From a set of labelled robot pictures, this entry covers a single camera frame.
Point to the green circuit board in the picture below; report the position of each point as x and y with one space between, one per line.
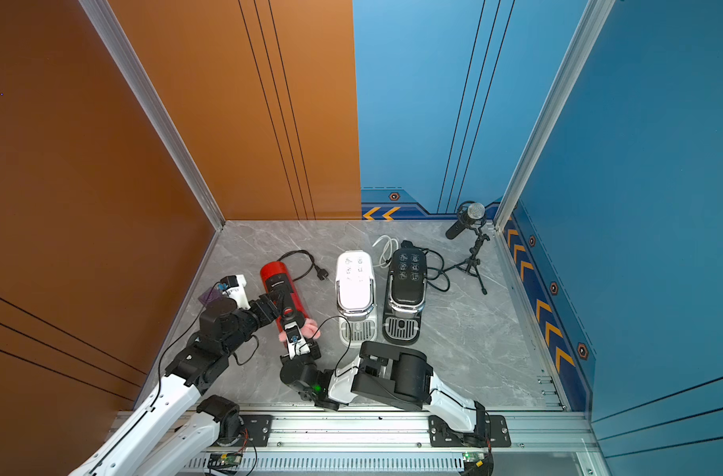
228 463
479 464

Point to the red coffee machine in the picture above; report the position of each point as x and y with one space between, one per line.
280 287

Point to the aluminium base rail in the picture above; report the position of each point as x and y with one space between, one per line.
375 441

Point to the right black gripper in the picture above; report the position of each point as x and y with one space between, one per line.
285 360

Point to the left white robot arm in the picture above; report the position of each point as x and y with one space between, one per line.
136 448

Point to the black coffee machine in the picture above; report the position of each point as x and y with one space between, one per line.
405 295

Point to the green circuit board right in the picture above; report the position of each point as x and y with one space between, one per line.
479 464

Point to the white coffee machine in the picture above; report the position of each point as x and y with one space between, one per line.
356 298

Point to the green circuit board left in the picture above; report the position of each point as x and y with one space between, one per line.
228 463

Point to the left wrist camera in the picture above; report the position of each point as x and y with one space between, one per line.
234 287

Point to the purple block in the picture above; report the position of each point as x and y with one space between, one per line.
211 295

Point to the pink cloth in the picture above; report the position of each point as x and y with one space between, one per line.
310 329

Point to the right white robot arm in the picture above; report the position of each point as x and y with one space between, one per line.
400 378

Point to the black power plug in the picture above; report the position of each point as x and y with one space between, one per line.
322 274

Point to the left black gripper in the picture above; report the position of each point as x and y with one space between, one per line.
259 309

